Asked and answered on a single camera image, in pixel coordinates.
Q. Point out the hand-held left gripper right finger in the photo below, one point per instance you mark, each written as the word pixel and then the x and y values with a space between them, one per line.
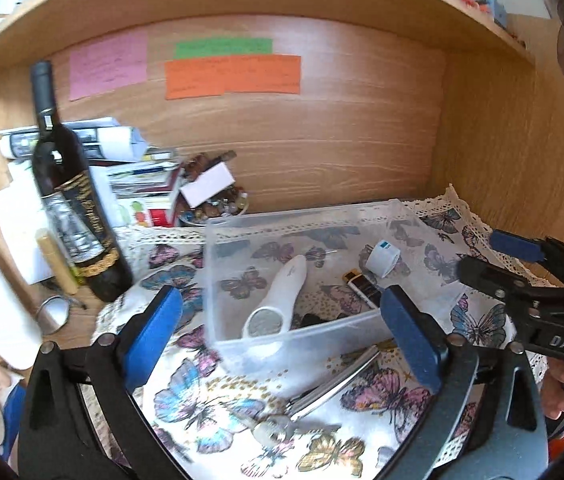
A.
pixel 411 335

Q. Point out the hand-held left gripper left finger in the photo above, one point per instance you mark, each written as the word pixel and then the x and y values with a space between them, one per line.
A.
pixel 154 332

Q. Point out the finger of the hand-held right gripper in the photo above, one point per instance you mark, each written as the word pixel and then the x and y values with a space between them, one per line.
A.
pixel 511 245
pixel 486 272

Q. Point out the silver metal tool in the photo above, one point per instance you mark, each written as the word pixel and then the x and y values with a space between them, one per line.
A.
pixel 334 385

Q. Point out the clear plastic container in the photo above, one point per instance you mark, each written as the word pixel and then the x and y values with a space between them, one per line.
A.
pixel 242 240

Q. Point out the bunch of keys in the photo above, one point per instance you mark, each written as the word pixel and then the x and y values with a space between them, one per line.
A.
pixel 272 429

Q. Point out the person's right hand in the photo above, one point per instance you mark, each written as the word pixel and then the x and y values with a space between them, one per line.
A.
pixel 556 385

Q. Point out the black and yellow lighter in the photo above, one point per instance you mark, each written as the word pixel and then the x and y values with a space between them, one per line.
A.
pixel 364 290

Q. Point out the small white tape roll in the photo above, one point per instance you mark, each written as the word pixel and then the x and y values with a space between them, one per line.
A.
pixel 381 259

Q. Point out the small round mirror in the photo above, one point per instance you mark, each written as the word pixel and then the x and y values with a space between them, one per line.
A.
pixel 54 316

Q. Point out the butterfly print cloth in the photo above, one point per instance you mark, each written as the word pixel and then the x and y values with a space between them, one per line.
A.
pixel 222 410

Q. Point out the yellow candle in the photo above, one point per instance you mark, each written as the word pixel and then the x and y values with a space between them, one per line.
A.
pixel 57 262

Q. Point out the white electric foot file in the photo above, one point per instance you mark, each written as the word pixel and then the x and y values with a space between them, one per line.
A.
pixel 282 287

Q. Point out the bowl of small stones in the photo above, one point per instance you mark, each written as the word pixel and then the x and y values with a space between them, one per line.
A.
pixel 222 207

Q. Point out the stack of books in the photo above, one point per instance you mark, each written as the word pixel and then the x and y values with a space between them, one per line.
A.
pixel 144 185

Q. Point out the white card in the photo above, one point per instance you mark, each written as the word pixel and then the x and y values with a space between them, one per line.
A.
pixel 207 186

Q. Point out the white paper sheet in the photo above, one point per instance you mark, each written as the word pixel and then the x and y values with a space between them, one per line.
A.
pixel 19 220

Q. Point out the dark wine bottle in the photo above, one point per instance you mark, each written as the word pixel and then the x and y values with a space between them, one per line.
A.
pixel 64 175

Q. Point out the rolled printed paper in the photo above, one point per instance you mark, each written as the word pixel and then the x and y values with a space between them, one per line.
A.
pixel 107 137

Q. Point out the orange paper note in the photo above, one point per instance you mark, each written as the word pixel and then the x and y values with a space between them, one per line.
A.
pixel 232 77

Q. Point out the pink paper note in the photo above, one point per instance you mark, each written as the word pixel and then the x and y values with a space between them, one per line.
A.
pixel 107 65

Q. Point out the green paper note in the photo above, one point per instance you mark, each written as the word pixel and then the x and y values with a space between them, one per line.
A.
pixel 222 48

